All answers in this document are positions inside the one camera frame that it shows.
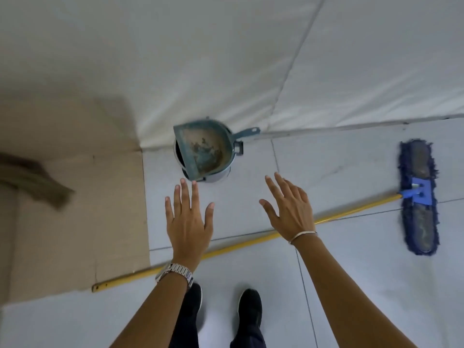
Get person's left hand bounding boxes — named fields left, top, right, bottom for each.
left=165, top=178, right=215, bottom=272

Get person's right hand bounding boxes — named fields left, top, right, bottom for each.
left=259, top=173, right=318, bottom=246

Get person's left forearm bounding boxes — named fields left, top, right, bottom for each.
left=109, top=272, right=190, bottom=348

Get person's right forearm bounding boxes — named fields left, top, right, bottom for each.
left=290, top=235, right=418, bottom=348

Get thin white wrist band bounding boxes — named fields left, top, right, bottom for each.
left=289, top=231, right=318, bottom=246

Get grey metal bucket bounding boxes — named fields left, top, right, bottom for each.
left=175, top=138, right=244, bottom=184

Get teal plastic dustpan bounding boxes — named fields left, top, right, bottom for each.
left=173, top=117, right=261, bottom=178

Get silver metal wristwatch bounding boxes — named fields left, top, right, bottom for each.
left=155, top=262, right=194, bottom=289

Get person's black left shoe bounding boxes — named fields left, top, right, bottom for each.
left=181, top=283, right=203, bottom=325

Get person's black shoe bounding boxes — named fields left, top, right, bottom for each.
left=237, top=289, right=263, bottom=331
left=181, top=283, right=203, bottom=325

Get brown cardboard sheet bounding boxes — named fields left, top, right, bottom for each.
left=0, top=98, right=151, bottom=305

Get person's black right shoe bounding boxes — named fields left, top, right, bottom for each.
left=237, top=289, right=263, bottom=331

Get blue dust mop yellow handle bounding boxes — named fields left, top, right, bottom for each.
left=91, top=139, right=441, bottom=293

